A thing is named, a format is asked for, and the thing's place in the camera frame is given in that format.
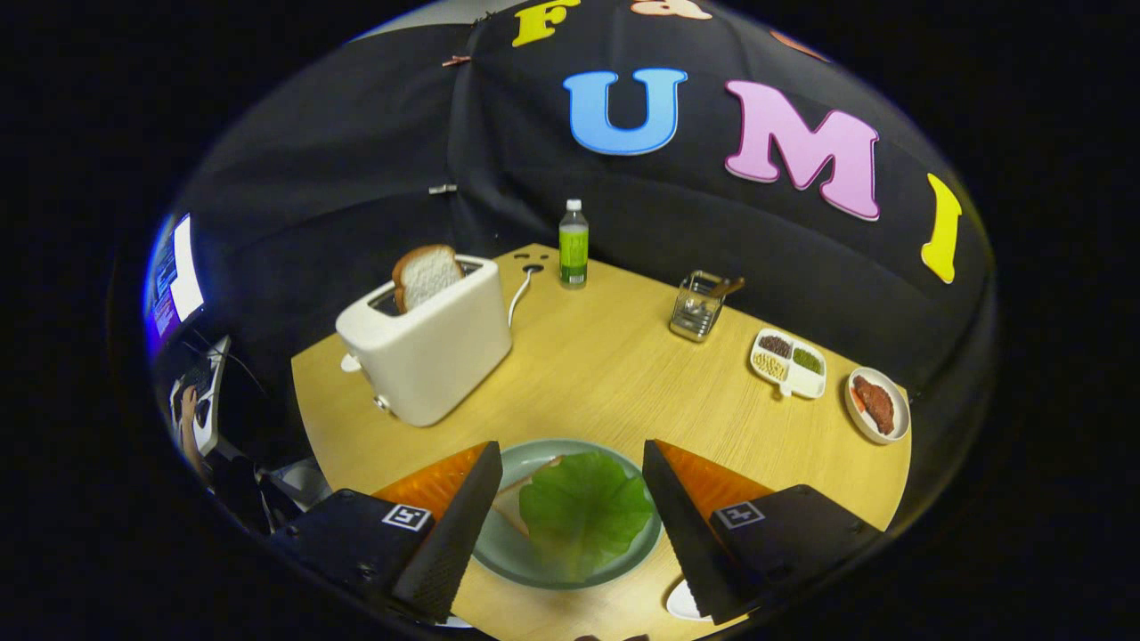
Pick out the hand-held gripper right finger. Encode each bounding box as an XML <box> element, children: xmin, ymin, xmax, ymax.
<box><xmin>641</xmin><ymin>439</ymin><xmax>884</xmax><ymax>624</ymax></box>

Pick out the green label plastic bottle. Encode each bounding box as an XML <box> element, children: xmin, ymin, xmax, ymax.
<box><xmin>558</xmin><ymin>199</ymin><xmax>590</xmax><ymax>290</ymax></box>

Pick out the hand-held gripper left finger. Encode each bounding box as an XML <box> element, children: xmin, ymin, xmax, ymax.
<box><xmin>267</xmin><ymin>440</ymin><xmax>504</xmax><ymax>624</ymax></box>

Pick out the red meat slice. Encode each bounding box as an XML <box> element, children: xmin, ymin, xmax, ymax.
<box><xmin>852</xmin><ymin>374</ymin><xmax>896</xmax><ymax>436</ymax></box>

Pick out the computer keyboard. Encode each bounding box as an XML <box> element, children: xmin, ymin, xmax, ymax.
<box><xmin>169</xmin><ymin>336</ymin><xmax>231</xmax><ymax>455</ymax></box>

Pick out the computer monitor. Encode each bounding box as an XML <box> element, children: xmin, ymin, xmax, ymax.
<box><xmin>142</xmin><ymin>212</ymin><xmax>206</xmax><ymax>353</ymax></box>

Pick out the white toaster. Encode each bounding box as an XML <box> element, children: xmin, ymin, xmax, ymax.
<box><xmin>336</xmin><ymin>254</ymin><xmax>514</xmax><ymax>428</ymax></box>

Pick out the metal wire utensil holder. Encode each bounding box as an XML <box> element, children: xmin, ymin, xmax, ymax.
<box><xmin>669</xmin><ymin>271</ymin><xmax>727</xmax><ymax>344</ymax></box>

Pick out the white round plate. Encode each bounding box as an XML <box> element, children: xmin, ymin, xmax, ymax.
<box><xmin>843</xmin><ymin>367</ymin><xmax>911</xmax><ymax>445</ymax></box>

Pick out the white divided dish of beans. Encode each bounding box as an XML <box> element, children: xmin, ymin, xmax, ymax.
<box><xmin>749</xmin><ymin>328</ymin><xmax>827</xmax><ymax>400</ymax></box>

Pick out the green lettuce leaf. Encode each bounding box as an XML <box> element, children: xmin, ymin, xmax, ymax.
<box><xmin>519</xmin><ymin>451</ymin><xmax>654</xmax><ymax>580</ymax></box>

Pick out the pale green round plate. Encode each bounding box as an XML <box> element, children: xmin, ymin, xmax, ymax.
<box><xmin>472</xmin><ymin>438</ymin><xmax>664</xmax><ymax>590</ymax></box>

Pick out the white square plate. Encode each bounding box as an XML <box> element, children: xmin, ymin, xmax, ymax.
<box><xmin>666</xmin><ymin>579</ymin><xmax>713</xmax><ymax>622</ymax></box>

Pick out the white toaster cable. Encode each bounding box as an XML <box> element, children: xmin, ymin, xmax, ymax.
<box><xmin>508</xmin><ymin>265</ymin><xmax>544</xmax><ymax>329</ymax></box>

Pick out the white bread slice brown crust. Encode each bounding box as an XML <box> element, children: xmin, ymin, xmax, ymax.
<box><xmin>392</xmin><ymin>245</ymin><xmax>466</xmax><ymax>314</ymax></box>
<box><xmin>492</xmin><ymin>456</ymin><xmax>564</xmax><ymax>540</ymax></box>

